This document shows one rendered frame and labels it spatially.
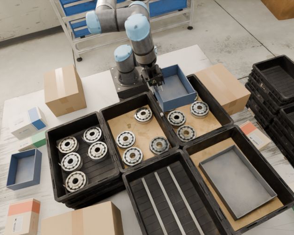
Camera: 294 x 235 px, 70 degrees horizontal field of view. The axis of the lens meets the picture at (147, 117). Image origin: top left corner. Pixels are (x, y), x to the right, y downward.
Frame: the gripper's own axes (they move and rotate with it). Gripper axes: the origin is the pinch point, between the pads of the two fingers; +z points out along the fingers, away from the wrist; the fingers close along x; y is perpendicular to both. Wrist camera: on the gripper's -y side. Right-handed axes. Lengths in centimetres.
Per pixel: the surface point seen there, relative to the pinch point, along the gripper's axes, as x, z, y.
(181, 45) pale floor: 62, 122, -163
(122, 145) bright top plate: -26.0, 22.7, 8.4
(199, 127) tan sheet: 15.3, 31.2, 10.1
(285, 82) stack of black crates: 103, 78, -25
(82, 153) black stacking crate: -48, 23, 5
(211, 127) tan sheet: 21.3, 32.0, 12.3
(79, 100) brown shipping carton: -49, 27, -38
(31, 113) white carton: -80, 22, -38
